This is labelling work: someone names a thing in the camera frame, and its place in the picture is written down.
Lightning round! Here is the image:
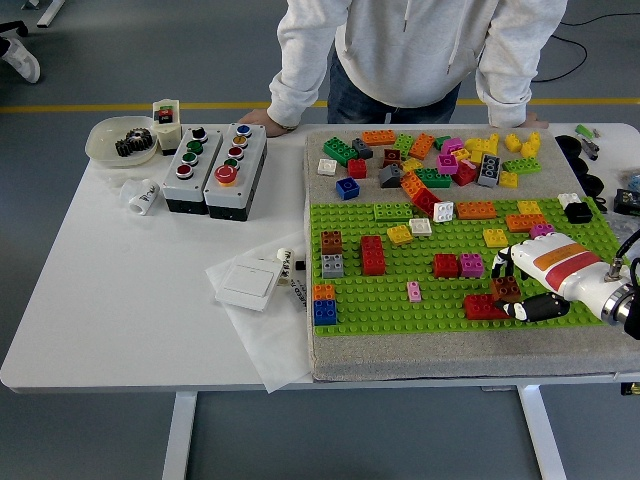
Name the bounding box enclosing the small black box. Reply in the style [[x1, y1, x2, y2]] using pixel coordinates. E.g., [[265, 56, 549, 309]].
[[613, 188, 640, 217]]

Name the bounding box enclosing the green studded baseplate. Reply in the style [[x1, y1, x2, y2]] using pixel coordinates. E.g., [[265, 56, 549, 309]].
[[308, 198, 640, 341]]

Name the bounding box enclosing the orange six-stud toy brick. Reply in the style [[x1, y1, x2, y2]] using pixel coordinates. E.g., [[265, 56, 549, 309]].
[[399, 171, 429, 199]]

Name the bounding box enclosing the lime green toy brick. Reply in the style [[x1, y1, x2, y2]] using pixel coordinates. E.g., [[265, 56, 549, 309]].
[[393, 133, 416, 160]]

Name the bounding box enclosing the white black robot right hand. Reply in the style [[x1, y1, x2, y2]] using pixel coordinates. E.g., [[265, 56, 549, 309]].
[[489, 233, 626, 324]]

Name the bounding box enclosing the white pipe fitting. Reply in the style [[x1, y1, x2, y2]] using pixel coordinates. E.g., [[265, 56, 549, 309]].
[[118, 177, 162, 217]]

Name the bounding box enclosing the white desk foot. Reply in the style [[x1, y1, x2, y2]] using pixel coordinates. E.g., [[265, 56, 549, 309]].
[[22, 0, 66, 29]]

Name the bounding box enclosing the grey foam mat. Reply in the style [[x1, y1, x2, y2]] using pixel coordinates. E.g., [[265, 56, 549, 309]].
[[303, 127, 640, 385]]

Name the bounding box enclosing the long grey toy brick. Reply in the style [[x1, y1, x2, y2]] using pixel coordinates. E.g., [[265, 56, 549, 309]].
[[477, 154, 503, 189]]

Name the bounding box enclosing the white labelled tube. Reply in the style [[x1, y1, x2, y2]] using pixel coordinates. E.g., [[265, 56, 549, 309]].
[[273, 247, 297, 289]]

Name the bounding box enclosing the long green toy brick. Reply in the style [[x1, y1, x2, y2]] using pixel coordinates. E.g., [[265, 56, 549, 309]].
[[322, 137, 360, 167], [414, 168, 454, 190]]

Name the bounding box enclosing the white table leg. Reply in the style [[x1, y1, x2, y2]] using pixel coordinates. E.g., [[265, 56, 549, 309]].
[[517, 385, 569, 480], [160, 392, 199, 480]]

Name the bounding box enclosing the grey emergency-stop control box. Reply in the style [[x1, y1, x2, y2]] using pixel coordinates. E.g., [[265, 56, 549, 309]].
[[203, 122, 269, 221]]

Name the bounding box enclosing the red six-stud toy brick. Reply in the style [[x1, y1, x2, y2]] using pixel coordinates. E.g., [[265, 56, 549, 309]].
[[359, 235, 387, 277]]

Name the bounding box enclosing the black looped floor cable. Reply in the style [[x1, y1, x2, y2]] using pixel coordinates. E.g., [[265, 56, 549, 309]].
[[534, 37, 590, 84]]

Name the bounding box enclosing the long yellow toy brick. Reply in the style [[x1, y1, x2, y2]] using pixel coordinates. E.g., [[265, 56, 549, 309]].
[[464, 132, 502, 156]]

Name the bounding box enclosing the blue square toy brick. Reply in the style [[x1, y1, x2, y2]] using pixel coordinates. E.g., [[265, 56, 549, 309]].
[[335, 177, 362, 200], [312, 299, 339, 328]]

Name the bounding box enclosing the grey square toy brick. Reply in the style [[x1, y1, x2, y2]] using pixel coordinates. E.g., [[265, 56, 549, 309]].
[[320, 253, 346, 280]]

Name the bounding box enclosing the lime long flat brick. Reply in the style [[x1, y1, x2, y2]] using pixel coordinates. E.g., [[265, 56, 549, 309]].
[[372, 202, 416, 224]]

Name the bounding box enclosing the white translucent sheet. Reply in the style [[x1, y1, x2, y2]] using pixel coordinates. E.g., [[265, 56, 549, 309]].
[[204, 230, 317, 396]]

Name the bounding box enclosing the person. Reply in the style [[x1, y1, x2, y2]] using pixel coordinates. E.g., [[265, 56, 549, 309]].
[[267, 0, 571, 132], [0, 34, 42, 85]]

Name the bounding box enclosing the long red toy brick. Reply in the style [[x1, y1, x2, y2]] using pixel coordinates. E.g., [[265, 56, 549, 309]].
[[463, 293, 511, 321]]

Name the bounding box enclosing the grey four-button control box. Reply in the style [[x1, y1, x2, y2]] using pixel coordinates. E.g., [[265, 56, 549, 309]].
[[160, 124, 224, 215]]

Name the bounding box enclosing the cream small switch box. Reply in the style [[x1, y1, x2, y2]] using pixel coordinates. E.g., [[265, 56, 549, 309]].
[[151, 98, 184, 157]]

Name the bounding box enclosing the person's right hand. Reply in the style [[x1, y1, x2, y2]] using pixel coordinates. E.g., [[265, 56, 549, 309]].
[[237, 108, 297, 139]]

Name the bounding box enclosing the clear plastic bag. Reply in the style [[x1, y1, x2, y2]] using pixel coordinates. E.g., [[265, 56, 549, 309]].
[[607, 209, 640, 261]]

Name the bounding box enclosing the black metal gear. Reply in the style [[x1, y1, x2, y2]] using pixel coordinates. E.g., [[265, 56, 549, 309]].
[[114, 128, 156, 159]]

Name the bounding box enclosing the long lime toy brick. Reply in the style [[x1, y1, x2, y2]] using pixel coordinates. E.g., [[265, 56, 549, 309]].
[[502, 156, 544, 175]]

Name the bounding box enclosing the white wall switch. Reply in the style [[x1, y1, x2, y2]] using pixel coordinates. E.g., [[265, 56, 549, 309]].
[[214, 262, 282, 314]]

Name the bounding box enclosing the long orange toy brick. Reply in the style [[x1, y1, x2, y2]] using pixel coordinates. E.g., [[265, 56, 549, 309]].
[[361, 129, 398, 147], [504, 213, 549, 234], [454, 200, 498, 221], [410, 132, 437, 160]]

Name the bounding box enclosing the cream plastic bowl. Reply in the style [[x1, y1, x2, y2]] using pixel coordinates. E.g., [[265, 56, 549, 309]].
[[83, 115, 161, 169]]

